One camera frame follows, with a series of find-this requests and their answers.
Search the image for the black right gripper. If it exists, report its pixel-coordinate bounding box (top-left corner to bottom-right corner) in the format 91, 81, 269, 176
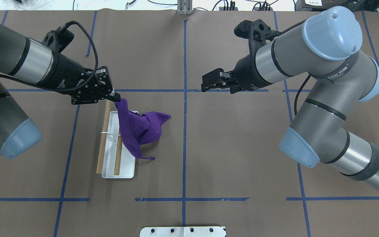
201, 55, 269, 94

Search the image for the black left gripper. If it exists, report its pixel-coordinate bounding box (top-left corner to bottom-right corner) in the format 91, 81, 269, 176
46, 54, 121, 105

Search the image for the purple towel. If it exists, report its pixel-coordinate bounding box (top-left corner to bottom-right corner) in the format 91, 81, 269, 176
114, 98, 171, 160

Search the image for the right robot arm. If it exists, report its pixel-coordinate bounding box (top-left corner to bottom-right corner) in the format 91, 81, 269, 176
201, 6, 379, 190

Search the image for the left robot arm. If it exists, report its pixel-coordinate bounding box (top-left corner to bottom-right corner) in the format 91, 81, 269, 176
0, 20, 121, 159

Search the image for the white towel rack base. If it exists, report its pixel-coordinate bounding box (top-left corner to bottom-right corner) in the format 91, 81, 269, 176
101, 111, 136, 179

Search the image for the inner wooden rack bar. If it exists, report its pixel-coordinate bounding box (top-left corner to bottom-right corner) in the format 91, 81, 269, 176
114, 135, 122, 175

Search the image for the black power strip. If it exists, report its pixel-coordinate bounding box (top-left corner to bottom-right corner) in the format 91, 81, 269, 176
251, 0, 274, 12
216, 0, 238, 12

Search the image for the black electronics box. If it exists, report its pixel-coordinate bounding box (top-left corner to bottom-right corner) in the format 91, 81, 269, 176
295, 0, 379, 12

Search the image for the black braided cable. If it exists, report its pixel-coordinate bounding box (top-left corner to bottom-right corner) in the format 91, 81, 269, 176
0, 20, 99, 92

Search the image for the white rack bracket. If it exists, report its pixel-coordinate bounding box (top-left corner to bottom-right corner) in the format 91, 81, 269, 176
101, 132, 121, 144

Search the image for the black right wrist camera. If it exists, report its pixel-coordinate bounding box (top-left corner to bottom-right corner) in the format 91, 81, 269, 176
234, 19, 280, 51

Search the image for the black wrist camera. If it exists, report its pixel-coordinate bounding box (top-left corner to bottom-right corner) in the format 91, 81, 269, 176
234, 19, 280, 51
41, 27, 75, 53

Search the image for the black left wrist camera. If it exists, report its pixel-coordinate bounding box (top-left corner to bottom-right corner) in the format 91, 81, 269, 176
41, 27, 75, 53

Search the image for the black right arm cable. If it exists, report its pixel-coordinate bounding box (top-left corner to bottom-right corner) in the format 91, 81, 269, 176
293, 74, 312, 116

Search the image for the grey metal camera post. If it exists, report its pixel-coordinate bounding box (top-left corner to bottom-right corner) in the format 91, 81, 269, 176
177, 0, 193, 15

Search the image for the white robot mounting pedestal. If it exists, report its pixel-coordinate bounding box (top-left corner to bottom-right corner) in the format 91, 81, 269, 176
139, 226, 227, 237

